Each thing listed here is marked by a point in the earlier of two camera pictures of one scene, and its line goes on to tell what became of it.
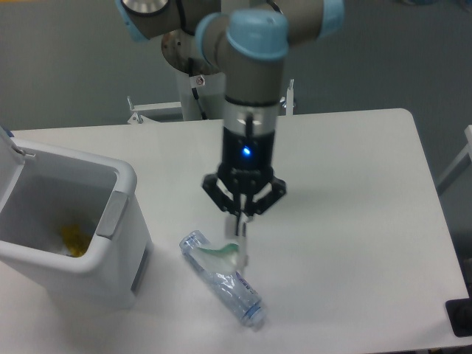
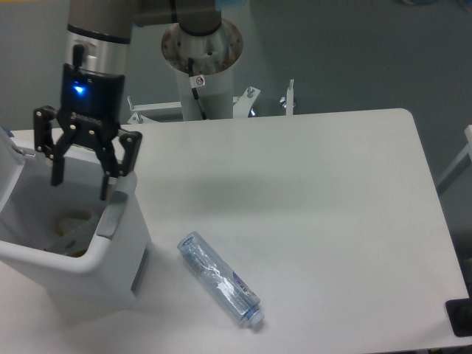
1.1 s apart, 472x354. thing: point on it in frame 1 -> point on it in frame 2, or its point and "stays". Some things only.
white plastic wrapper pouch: (233, 257) -> (77, 229)
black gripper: (246, 167) -> (91, 105)
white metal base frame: (138, 118) stays
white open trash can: (72, 231) stays
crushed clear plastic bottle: (245, 302) stays
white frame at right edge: (459, 166) stays
